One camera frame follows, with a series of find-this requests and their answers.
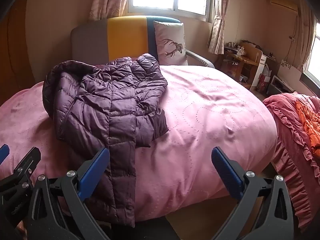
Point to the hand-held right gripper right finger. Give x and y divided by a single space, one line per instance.
226 173

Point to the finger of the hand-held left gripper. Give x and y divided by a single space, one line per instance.
3 153
27 165

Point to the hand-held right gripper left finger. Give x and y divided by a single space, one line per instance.
93 171

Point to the purple down jacket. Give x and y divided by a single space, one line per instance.
112 100

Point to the pink bed cover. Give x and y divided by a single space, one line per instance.
205 110

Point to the red ruffled blanket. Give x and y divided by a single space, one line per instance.
287 130

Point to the orange cloth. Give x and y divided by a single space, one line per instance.
312 127

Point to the red paper bag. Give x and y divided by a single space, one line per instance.
264 82

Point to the wooden wardrobe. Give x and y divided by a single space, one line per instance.
15 55

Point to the grey storage box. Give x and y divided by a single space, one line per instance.
281 86

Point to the white cabinet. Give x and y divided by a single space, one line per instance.
260 67

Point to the wooden desk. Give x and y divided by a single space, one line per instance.
246 62

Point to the grey yellow blue headboard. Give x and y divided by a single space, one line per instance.
125 37

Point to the small side window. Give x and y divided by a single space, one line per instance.
316 62

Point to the white deer print pillow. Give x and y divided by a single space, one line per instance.
167 42

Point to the pink patterned curtain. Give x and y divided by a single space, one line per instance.
107 0
217 30

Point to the side window curtain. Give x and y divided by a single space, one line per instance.
306 30

